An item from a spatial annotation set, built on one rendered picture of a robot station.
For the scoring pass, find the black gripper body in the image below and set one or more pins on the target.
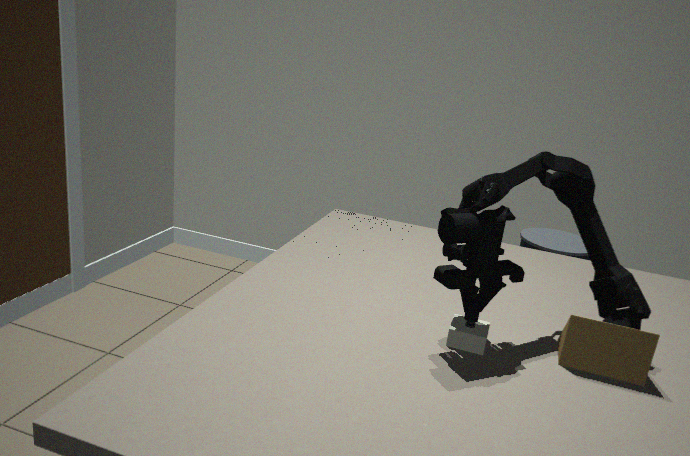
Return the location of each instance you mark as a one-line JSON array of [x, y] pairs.
[[482, 263]]

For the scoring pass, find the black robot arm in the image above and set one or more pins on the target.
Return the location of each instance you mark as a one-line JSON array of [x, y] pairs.
[[613, 286]]

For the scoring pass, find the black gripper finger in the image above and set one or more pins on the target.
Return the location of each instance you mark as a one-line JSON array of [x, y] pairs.
[[468, 295], [488, 290]]

